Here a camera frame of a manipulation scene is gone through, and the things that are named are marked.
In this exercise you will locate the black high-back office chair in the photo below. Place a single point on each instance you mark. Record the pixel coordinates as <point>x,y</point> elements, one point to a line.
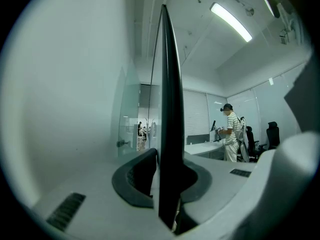
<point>273,134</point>

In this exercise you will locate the long ceiling light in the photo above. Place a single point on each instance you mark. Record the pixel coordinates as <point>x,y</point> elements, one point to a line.
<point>271,2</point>
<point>231,21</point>

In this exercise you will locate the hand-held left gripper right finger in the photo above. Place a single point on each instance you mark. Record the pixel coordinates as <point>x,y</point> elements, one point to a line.
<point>225,181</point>

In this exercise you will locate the white office desk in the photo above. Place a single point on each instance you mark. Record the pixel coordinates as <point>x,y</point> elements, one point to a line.
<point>202,149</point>

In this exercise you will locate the dark desk partition panel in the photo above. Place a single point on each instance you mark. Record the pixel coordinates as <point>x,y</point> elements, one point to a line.
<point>197,139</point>

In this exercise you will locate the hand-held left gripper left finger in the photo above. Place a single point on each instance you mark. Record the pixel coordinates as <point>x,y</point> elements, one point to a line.
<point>100,199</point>

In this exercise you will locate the black-framed rolling whiteboard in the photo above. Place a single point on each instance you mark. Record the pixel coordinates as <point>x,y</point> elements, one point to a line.
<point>171,109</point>

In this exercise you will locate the black desk lamp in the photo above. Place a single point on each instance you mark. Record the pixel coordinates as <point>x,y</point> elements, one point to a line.
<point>214,131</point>

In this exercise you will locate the distant office desks and chairs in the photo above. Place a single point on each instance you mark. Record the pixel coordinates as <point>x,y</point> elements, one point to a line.
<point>143,134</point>

